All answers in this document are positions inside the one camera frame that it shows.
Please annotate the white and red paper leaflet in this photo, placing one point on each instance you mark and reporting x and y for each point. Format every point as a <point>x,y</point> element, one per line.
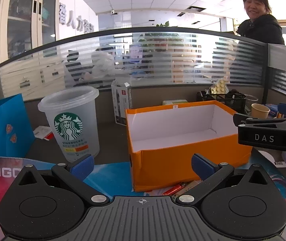
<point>42,132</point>

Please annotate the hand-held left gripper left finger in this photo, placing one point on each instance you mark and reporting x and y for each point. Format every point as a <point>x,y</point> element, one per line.
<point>82,167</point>

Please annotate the green potted plant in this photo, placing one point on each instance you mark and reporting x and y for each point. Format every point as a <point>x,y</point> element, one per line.
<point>163,24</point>

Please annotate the yellow pill blister pack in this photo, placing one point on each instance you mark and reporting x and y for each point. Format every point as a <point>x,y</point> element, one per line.
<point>220,87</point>

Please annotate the blue tissue packet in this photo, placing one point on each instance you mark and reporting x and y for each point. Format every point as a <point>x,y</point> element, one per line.
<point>273,110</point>

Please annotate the red lighter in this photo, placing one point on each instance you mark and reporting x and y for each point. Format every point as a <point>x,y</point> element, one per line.
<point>174,189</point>

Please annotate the tall white carton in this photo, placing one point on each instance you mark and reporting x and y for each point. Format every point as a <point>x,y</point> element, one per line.
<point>120,105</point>

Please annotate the orange cardboard box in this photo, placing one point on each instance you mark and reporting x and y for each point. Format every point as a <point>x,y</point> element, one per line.
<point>183,160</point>

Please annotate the grey side desk partition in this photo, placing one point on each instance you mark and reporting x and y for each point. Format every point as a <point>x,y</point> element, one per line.
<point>285,62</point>

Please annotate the colourful printed desk mat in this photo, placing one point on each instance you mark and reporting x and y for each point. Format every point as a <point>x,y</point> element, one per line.
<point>112,173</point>

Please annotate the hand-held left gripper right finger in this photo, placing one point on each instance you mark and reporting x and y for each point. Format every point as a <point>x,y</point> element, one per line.
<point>203,165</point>

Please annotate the white paper sheet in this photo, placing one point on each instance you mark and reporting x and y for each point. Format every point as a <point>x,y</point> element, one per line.
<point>278,159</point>

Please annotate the blue paper bag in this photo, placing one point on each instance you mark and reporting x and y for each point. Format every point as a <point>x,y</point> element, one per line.
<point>5,130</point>

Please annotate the beige paper cup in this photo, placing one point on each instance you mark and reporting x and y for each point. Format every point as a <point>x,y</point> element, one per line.
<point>260,111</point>

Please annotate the silver mesh pen holder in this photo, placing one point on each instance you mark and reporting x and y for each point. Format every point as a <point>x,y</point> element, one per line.
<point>252,100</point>

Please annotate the translucent plastic cup green logo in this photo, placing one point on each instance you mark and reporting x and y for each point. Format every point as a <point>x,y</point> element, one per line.
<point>69,128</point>

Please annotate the striped glass desk partition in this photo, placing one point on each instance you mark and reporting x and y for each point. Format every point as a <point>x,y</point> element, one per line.
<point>158,57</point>

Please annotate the white security camera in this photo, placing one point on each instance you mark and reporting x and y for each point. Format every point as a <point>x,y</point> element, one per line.
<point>113,11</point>

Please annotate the black mesh desk organizer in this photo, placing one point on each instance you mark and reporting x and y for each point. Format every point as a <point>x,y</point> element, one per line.
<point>229,101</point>

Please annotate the green and white box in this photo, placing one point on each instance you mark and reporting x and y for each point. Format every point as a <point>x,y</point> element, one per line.
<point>174,102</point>

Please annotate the beige glass-door cabinet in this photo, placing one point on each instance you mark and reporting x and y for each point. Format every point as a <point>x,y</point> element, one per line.
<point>25,17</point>

